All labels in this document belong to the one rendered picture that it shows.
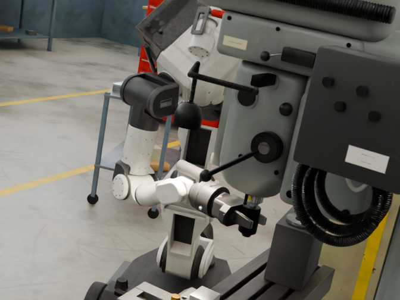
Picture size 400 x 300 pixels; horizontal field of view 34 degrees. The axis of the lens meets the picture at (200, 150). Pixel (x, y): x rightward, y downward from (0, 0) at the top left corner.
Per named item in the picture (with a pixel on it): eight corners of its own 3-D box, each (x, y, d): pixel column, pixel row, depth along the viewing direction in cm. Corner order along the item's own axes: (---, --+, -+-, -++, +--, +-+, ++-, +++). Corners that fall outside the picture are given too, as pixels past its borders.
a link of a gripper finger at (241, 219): (251, 231, 161) (233, 221, 165) (253, 219, 160) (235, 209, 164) (247, 231, 160) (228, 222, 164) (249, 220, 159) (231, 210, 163)
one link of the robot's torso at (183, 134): (169, 198, 251) (193, 79, 243) (213, 209, 248) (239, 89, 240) (160, 207, 236) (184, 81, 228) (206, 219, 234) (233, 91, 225)
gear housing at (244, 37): (212, 53, 148) (220, 9, 146) (257, 50, 169) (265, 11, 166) (352, 89, 134) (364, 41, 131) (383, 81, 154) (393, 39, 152)
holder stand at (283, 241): (262, 278, 198) (276, 218, 193) (282, 254, 218) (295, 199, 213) (300, 292, 194) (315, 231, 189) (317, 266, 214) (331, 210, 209)
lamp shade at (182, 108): (174, 119, 170) (178, 96, 168) (201, 125, 170) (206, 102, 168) (171, 125, 163) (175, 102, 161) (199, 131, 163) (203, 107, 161)
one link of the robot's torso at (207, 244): (166, 253, 278) (171, 225, 275) (211, 265, 275) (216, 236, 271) (152, 273, 259) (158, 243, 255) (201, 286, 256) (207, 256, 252)
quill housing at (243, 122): (204, 186, 157) (229, 56, 148) (241, 170, 175) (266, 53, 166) (275, 212, 149) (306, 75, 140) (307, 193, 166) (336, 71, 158)
